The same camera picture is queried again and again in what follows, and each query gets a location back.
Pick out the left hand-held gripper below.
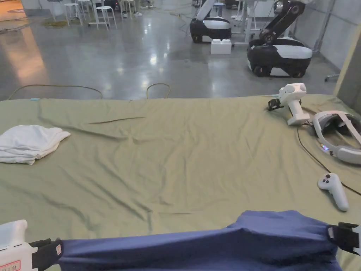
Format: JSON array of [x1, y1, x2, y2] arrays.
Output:
[[0, 219, 64, 271]]

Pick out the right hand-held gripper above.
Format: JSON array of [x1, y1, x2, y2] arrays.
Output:
[[326, 222, 361, 256]]

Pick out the dark blue garment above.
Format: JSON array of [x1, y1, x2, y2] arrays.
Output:
[[55, 210, 344, 271]]

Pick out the white hand controller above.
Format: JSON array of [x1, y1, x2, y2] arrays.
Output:
[[318, 172, 350, 212]]

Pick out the white headset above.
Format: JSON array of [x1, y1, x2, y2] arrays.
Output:
[[311, 111, 361, 165]]

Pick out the white cloth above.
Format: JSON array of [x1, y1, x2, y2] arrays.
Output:
[[0, 125, 71, 165]]

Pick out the spare white hand-held gripper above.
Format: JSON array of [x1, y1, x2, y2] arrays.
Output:
[[267, 83, 311, 126]]

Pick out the bed with pale green sheet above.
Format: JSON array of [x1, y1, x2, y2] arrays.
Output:
[[0, 94, 361, 271]]

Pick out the black and white wheeled robot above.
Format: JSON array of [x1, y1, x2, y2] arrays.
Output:
[[246, 0, 313, 78], [189, 0, 233, 44]]

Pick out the white block-shaped box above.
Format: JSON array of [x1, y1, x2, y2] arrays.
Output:
[[210, 39, 232, 55]]

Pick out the white desk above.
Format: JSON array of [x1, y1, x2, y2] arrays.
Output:
[[232, 0, 261, 45]]

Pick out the group of white stools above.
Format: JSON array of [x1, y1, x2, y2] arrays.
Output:
[[46, 0, 135, 31]]

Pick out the long yellow floor cable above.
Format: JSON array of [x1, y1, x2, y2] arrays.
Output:
[[8, 84, 104, 100]]

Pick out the looped yellow floor cable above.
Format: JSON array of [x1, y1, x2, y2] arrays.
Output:
[[146, 83, 172, 100]]

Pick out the coiled yellow cable pile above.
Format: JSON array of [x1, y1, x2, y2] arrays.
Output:
[[42, 19, 69, 29]]

